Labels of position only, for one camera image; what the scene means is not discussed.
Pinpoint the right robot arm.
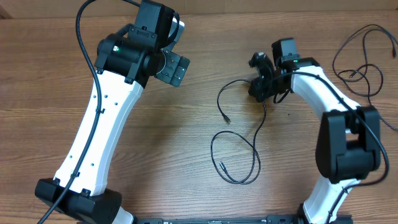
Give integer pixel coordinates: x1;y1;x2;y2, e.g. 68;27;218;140
248;38;387;223

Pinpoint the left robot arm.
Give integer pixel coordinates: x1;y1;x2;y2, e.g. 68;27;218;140
35;1;190;223

